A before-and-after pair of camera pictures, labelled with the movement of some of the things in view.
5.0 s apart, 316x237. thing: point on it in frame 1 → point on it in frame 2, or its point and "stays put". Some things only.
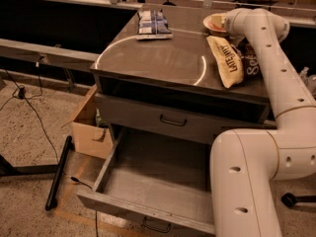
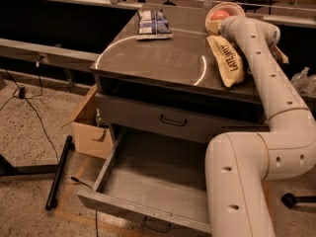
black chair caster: x=289 y=199 stays put
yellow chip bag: x=229 y=63 stays put
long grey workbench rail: x=47 y=53 stays put
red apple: x=213 y=26 → x=219 y=15
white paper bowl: x=215 y=24 → x=233 y=9
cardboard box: x=89 y=135 stays put
